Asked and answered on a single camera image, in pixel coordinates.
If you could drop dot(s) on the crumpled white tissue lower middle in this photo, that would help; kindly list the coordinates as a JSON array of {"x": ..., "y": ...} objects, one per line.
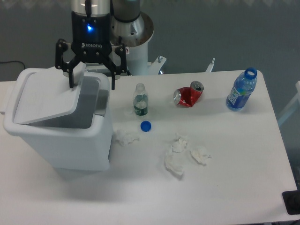
[{"x": 172, "y": 165}]

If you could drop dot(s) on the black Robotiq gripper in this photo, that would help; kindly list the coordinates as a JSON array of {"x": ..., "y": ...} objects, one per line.
[{"x": 91, "y": 44}]

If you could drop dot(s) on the crushed red soda can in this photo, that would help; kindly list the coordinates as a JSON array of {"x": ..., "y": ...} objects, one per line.
[{"x": 188, "y": 96}]

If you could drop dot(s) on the crumpled white tissue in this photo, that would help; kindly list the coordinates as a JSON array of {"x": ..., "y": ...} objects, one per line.
[
  {"x": 200, "y": 154},
  {"x": 179, "y": 144},
  {"x": 125, "y": 138},
  {"x": 172, "y": 165}
]

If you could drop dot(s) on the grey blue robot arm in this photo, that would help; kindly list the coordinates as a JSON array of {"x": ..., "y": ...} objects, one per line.
[{"x": 89, "y": 8}]

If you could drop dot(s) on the crumpled white tissue right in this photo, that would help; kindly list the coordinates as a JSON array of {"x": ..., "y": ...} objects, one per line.
[{"x": 200, "y": 154}]

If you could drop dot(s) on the clear bottle green label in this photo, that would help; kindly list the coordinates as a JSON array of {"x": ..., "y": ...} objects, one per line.
[{"x": 140, "y": 100}]

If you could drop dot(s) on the white trash can body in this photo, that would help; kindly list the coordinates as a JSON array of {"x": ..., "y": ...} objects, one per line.
[{"x": 79, "y": 141}]

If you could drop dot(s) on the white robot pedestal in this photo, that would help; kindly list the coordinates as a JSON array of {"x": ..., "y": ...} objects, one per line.
[{"x": 136, "y": 29}]

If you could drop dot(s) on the blue bottle cap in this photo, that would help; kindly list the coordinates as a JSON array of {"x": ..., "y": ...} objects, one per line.
[{"x": 145, "y": 126}]

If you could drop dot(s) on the white frame at right edge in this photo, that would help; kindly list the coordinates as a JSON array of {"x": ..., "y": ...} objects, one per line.
[{"x": 291, "y": 107}]

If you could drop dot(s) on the blue plastic bottle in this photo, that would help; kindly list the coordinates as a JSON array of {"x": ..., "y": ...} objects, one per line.
[{"x": 242, "y": 88}]

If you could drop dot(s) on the crumpled white tissue upper middle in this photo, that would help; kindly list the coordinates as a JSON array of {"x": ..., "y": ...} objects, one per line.
[{"x": 179, "y": 144}]

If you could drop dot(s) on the crumpled white tissue left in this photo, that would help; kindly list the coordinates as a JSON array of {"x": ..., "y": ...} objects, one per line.
[{"x": 125, "y": 138}]

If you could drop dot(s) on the black device at table edge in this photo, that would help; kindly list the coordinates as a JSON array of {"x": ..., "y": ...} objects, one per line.
[{"x": 292, "y": 202}]

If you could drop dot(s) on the white trash can lid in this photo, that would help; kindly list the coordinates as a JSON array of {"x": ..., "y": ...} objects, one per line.
[{"x": 47, "y": 95}]

